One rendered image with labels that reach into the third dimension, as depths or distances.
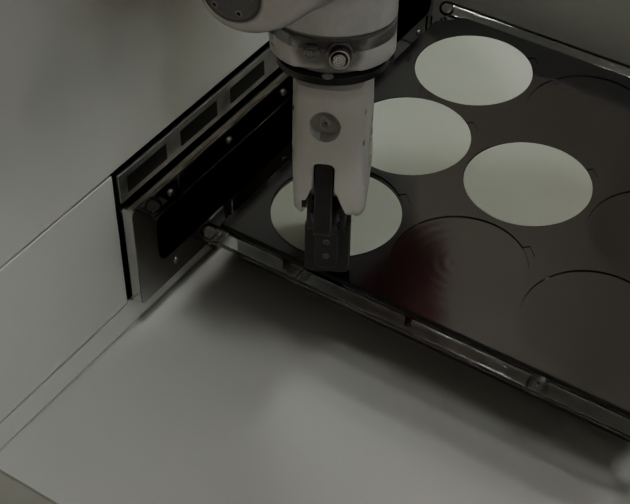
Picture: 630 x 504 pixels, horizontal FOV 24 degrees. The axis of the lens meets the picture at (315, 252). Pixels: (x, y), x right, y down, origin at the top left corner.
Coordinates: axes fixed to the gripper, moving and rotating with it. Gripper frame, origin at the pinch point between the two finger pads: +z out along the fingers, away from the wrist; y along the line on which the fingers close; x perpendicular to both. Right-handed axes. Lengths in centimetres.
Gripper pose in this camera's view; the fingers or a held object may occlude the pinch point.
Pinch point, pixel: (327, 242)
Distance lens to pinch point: 105.5
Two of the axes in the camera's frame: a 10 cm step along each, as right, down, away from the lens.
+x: -9.9, -0.7, 0.7
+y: 1.0, -5.7, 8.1
